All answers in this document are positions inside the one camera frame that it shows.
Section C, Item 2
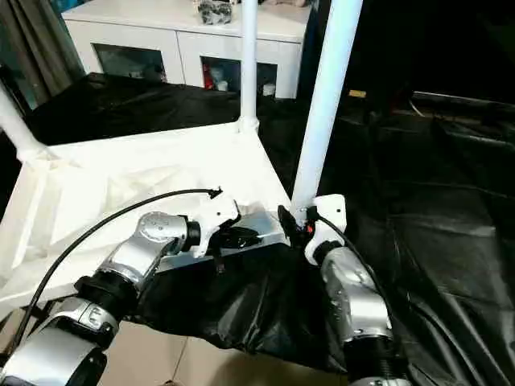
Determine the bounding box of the white plastic table leg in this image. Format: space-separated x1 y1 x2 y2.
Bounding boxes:
0 86 53 160
290 0 363 220
237 0 259 132

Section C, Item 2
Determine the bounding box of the white plastic table top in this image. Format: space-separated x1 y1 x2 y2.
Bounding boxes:
0 120 297 318

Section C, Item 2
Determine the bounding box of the black work mat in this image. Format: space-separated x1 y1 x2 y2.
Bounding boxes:
0 72 515 386

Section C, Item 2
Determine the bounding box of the black flat panel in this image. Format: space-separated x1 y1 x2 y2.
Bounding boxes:
414 91 515 109

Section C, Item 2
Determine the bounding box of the dark metallic object on cabinet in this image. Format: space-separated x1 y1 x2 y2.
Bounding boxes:
196 0 234 25

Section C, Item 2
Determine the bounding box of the white cabinet with glass doors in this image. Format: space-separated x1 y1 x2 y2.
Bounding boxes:
62 0 313 98

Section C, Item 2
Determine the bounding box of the grey brown curtain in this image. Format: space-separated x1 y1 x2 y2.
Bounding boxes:
0 0 88 109

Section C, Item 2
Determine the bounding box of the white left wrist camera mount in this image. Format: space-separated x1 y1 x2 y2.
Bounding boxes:
192 192 242 258

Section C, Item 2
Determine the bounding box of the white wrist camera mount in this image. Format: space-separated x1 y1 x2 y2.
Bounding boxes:
192 192 242 258
304 194 347 265

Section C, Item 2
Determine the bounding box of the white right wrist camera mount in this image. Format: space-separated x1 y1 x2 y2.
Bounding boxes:
304 194 347 265

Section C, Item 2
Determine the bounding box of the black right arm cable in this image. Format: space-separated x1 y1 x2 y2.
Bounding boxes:
311 207 398 335

